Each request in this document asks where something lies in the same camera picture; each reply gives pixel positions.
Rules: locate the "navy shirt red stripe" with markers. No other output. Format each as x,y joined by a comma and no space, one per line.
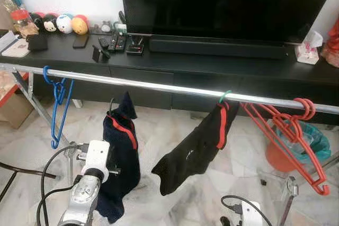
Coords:
124,183

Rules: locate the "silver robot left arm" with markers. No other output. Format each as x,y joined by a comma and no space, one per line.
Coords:
82,199

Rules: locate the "red plastic hanger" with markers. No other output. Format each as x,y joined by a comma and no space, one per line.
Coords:
319,188
288,130

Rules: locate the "green hanger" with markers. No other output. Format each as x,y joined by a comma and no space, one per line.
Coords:
225,97

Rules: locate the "blue plastic hanger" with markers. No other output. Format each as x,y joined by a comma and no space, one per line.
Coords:
54,142

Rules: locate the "red gold figurine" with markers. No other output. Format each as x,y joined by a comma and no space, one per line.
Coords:
332,46

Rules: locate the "white pink tissue pack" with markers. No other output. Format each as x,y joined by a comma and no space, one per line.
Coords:
309,51

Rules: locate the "orange waste bin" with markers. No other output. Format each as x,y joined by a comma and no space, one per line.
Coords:
275,160

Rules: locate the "black television cabinet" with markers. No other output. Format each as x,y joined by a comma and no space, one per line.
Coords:
212,67

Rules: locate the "black soundbar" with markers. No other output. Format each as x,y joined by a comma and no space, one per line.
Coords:
217,47

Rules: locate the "black flat television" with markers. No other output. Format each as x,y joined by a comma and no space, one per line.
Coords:
228,3

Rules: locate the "black shirt red collar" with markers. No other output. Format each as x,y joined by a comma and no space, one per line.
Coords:
190,157

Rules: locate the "silver metal clothes rack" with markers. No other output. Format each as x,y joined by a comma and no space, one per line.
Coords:
159,88

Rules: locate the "black box red mark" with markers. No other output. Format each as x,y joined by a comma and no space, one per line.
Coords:
135,47

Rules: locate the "small black gadget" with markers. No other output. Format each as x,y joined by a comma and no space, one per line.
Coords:
100,53

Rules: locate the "black smartphone dark screen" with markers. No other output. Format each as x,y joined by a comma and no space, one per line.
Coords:
80,41

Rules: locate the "white blue plush ball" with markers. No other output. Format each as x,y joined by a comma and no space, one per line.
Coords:
64,24

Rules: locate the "black mouse plush ball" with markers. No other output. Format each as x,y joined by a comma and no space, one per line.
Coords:
50,23

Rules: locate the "black wallet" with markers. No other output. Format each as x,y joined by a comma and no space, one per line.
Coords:
37,42

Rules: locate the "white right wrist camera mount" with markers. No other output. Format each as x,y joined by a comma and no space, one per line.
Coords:
251,215

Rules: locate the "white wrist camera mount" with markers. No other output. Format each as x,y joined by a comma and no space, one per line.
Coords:
96,157
251,215

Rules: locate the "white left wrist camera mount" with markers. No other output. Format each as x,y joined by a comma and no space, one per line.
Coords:
96,157

